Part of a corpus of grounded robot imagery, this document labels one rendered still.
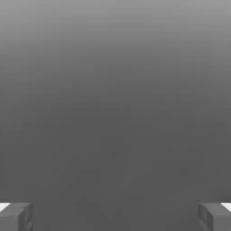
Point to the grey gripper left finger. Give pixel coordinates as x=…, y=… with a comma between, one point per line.
x=14, y=216

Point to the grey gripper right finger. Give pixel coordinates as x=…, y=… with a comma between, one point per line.
x=216, y=216

